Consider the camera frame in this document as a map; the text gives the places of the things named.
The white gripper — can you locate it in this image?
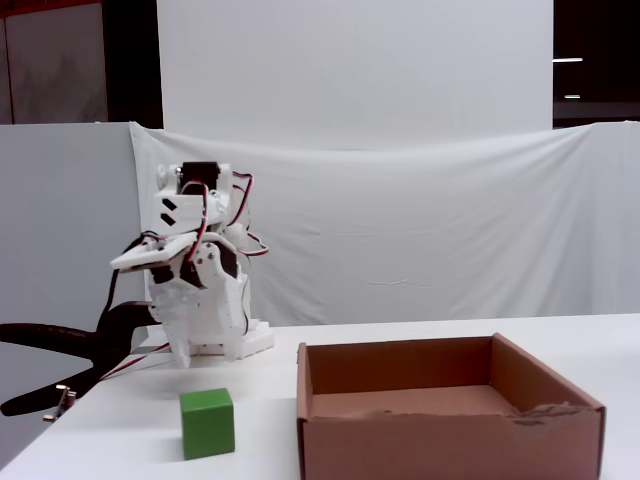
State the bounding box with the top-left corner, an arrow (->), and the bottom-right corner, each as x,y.
149,234 -> 247,370

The green cube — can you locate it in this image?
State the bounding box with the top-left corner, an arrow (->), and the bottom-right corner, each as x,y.
179,387 -> 236,461

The brown cardboard box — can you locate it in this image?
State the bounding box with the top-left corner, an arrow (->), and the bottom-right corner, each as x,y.
296,332 -> 607,480

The large black spring clamp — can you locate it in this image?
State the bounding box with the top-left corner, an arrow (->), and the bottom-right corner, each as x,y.
0,298 -> 154,417

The metal table clamp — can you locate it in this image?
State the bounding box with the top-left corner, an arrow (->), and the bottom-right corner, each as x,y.
42,383 -> 77,420

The grey partition panel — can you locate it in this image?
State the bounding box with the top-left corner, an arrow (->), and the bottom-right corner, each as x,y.
0,122 -> 151,416

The white backdrop cloth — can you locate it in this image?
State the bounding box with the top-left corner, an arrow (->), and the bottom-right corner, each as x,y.
128,119 -> 640,327

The white backdrop board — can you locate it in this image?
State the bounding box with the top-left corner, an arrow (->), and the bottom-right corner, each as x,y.
156,0 -> 555,151

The brown wooden panel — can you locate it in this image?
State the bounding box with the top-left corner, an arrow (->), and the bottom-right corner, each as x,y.
0,0 -> 109,125

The red black base cable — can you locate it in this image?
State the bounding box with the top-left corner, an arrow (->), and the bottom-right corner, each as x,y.
99,344 -> 174,384

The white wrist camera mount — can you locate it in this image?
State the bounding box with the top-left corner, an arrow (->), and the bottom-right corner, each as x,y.
109,230 -> 196,275

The black camera cable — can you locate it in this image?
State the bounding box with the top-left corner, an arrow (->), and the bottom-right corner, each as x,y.
97,238 -> 151,331

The red black arm servo cable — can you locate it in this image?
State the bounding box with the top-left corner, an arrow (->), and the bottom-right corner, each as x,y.
180,172 -> 271,281

